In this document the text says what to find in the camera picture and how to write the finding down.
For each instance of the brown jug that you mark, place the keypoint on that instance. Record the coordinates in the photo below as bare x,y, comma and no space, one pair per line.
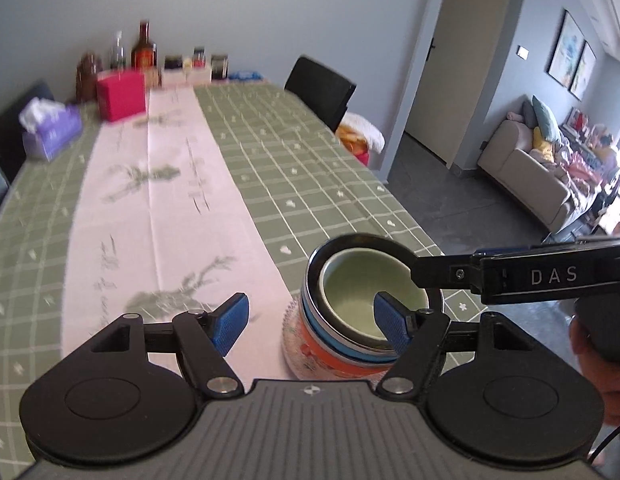
88,75

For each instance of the red label jar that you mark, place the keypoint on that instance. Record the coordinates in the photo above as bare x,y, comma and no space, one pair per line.
198,58

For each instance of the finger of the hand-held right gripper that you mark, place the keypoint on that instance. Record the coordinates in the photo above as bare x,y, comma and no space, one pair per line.
440,272

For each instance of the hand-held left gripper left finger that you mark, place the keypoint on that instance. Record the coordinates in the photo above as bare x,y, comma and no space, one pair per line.
232,322

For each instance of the dark glass jar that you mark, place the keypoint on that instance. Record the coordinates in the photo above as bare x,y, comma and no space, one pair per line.
219,67

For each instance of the yellow cushion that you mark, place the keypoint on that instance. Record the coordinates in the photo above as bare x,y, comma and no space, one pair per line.
542,142

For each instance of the clear glass plate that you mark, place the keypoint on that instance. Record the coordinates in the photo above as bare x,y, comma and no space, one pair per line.
290,340

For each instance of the green checked tablecloth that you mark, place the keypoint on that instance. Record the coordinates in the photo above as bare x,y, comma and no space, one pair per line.
310,160

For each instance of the blue steel bowl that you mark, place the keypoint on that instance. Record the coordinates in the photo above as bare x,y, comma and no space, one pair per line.
335,346

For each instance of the wall light switch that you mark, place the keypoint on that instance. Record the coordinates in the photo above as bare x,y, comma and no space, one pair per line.
523,52

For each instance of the beige door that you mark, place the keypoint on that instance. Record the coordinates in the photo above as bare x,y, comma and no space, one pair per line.
465,60

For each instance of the pink box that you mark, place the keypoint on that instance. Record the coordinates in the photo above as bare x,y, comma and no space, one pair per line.
120,97

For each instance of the blue flat pack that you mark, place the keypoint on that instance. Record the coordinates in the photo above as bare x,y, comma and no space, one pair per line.
244,76

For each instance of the person's right hand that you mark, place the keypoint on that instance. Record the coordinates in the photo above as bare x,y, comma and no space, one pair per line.
615,390

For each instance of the pale green ceramic bowl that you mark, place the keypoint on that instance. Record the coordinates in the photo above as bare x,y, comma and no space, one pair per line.
360,285

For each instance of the white deer print table runner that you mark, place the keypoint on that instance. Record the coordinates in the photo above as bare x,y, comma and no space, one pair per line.
164,210

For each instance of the dark lidded jar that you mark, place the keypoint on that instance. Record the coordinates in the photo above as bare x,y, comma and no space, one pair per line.
173,62

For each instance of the clear plastic water bottle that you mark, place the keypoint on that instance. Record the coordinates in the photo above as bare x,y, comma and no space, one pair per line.
117,55

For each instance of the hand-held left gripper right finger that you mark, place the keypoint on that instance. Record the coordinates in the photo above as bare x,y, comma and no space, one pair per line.
390,320

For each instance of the amber liquor bottle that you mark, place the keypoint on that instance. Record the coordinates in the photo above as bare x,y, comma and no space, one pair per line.
143,52

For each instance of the framed wall picture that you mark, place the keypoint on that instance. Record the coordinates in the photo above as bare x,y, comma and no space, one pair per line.
565,50
585,72

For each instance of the purple tissue pack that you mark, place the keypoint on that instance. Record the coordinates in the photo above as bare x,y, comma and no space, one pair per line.
52,132

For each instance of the small beige box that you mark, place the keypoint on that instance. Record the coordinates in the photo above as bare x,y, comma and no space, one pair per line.
152,79

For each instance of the beige sofa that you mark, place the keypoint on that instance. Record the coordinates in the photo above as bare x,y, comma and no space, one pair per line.
515,170

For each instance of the white box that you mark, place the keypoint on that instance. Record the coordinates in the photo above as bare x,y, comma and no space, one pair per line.
187,76

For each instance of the pile of clothes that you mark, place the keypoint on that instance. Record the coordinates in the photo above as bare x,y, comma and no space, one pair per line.
585,170

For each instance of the white towel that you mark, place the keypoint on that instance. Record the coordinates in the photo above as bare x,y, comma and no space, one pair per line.
365,127

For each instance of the orange steel bowl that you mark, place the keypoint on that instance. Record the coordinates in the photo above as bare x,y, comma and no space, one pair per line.
330,362

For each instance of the teal cushion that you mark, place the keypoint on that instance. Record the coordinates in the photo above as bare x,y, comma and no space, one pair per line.
547,120

